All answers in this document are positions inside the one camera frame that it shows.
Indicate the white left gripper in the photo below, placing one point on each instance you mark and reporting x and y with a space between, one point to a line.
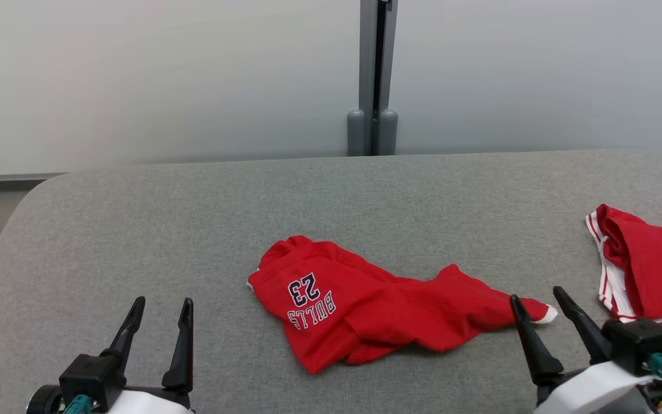
147 402

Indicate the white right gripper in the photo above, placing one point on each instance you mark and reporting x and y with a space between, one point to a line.
589 391

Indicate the red and white T-shirt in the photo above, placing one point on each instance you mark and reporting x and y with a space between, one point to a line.
653 264

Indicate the red Bulls 23 garment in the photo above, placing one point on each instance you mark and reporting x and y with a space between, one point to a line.
377 310

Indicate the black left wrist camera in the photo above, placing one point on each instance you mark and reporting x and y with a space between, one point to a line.
92 376

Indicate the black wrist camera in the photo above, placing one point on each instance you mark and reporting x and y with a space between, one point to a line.
92 376
638 345

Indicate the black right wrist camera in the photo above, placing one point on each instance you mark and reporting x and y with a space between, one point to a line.
638 345

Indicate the teal left camera connector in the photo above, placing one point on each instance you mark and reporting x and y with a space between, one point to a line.
78 405

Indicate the grey wall base rail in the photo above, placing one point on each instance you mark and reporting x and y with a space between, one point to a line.
9 179

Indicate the grey partition post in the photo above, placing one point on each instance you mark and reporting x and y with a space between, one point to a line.
368 57

